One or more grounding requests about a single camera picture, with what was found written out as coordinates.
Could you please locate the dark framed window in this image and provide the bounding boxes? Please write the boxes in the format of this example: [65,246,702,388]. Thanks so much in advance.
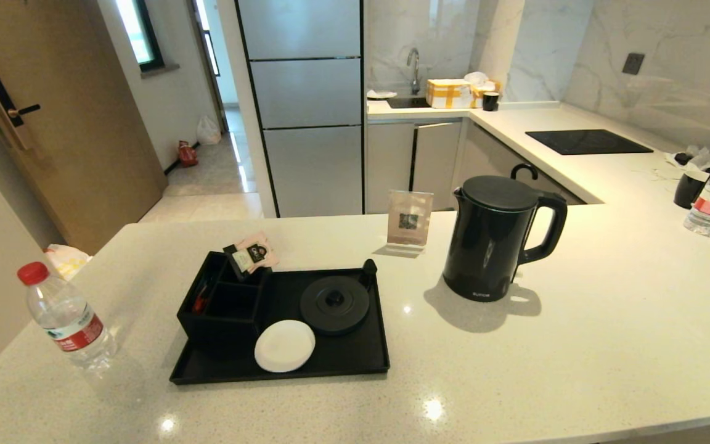
[115,0,163,72]

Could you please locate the yellow white plastic bag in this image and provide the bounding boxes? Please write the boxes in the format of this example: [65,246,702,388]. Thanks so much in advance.
[46,244,92,279]

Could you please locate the black mug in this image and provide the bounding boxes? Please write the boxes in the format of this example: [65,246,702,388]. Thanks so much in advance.
[674,170,710,209]

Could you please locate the white sink cabinet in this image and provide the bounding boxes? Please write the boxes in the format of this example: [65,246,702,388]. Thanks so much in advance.
[366,120,463,213]

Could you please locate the silver refrigerator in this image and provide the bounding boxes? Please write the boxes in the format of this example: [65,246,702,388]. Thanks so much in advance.
[235,0,365,218]

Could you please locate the black door lock handle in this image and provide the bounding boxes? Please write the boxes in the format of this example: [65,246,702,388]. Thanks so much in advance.
[0,75,42,152]

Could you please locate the black electric kettle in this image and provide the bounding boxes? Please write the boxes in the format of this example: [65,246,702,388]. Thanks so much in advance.
[443,175,568,303]

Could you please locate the black rectangular serving tray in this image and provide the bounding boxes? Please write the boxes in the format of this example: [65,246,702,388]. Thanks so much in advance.
[169,267,391,385]

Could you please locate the black round kettle base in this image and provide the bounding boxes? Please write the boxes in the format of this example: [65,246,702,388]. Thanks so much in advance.
[300,276,371,337]

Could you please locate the brown wooden door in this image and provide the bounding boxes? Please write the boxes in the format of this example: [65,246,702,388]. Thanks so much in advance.
[0,0,168,257]

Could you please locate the black compartment organizer box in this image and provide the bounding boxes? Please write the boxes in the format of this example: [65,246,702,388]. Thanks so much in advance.
[176,250,272,347]

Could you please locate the chrome faucet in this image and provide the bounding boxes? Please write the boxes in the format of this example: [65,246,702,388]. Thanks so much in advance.
[407,47,422,95]

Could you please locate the crumpled clear plastic wrapper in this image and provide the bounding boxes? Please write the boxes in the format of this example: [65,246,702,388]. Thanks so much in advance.
[663,146,710,173]

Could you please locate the grey counter base cabinets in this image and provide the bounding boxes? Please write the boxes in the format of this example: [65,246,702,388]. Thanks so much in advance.
[454,120,587,207]

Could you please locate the black induction cooktop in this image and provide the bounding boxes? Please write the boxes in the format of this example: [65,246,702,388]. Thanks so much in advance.
[525,128,655,155]

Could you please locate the acrylic WiFi QR sign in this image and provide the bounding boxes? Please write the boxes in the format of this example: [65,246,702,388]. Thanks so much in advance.
[386,189,435,257]

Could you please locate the yellow striped white box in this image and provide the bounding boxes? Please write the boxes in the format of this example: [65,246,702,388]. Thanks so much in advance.
[425,78,474,109]

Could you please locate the pink tea sachet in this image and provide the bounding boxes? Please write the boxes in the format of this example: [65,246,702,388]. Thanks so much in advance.
[224,232,280,282]

